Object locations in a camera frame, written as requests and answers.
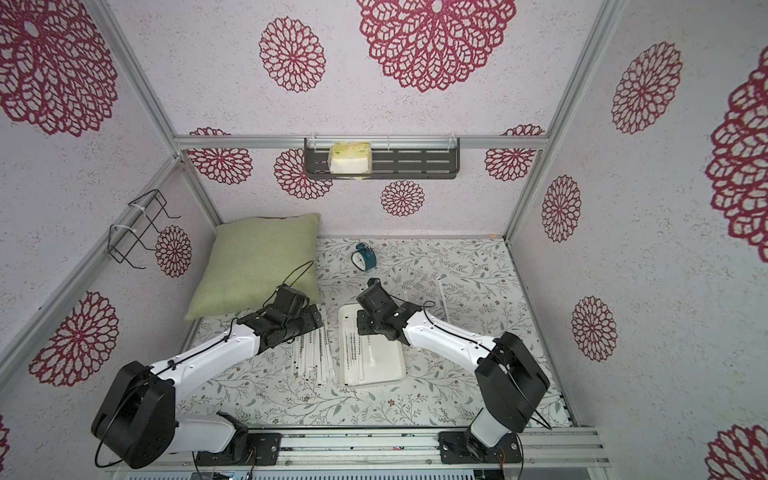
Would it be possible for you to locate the straw pile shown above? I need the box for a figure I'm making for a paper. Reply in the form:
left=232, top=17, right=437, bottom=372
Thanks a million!
left=313, top=327, right=329, bottom=385
left=293, top=336, right=306, bottom=378
left=352, top=334, right=364, bottom=384
left=339, top=316, right=349, bottom=386
left=301, top=331, right=317, bottom=380

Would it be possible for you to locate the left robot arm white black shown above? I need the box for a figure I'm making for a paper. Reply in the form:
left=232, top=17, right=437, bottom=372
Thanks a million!
left=91, top=285, right=323, bottom=469

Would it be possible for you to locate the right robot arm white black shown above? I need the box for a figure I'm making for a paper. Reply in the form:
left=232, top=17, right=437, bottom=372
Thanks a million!
left=356, top=278, right=551, bottom=452

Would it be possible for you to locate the white storage tray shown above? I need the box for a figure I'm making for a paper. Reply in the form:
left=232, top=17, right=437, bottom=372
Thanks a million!
left=338, top=304, right=406, bottom=388

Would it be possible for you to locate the teal alarm clock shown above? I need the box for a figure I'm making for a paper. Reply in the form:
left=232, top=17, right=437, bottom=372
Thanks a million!
left=350, top=242, right=377, bottom=272

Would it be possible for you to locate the green pillow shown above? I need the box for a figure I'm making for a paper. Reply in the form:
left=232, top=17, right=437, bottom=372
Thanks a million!
left=185, top=213, right=321, bottom=321

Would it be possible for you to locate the yellow sponge block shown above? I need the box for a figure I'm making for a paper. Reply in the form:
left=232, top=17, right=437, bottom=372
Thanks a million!
left=328, top=142, right=373, bottom=175

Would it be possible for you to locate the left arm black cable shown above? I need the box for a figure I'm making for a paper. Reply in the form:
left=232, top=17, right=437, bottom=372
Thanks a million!
left=227, top=259, right=317, bottom=337

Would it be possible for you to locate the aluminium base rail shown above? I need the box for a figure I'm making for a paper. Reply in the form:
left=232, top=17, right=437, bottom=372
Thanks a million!
left=98, top=427, right=618, bottom=479

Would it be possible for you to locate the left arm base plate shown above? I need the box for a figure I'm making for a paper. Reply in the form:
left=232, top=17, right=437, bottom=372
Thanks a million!
left=194, top=433, right=282, bottom=466

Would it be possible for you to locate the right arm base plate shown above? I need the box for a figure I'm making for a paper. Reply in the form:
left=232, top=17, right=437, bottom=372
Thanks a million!
left=438, top=430, right=524, bottom=464

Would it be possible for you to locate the dark metal wall shelf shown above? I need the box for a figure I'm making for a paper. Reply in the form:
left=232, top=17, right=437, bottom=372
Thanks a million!
left=304, top=136, right=461, bottom=180

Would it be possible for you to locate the black wire wall rack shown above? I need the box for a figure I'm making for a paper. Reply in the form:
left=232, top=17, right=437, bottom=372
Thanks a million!
left=106, top=188, right=181, bottom=270

